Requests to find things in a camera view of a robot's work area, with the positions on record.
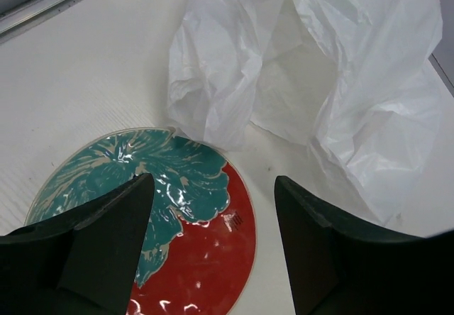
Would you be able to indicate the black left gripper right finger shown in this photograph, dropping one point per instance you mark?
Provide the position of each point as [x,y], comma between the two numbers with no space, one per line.
[338,263]

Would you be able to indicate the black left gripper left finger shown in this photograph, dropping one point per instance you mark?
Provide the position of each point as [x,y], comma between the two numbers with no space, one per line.
[82,261]

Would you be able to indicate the white plastic bag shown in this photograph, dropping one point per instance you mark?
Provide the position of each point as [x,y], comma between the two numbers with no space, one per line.
[347,80]

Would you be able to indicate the red and teal plate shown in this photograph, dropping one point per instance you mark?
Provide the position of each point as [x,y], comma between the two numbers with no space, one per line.
[200,244]

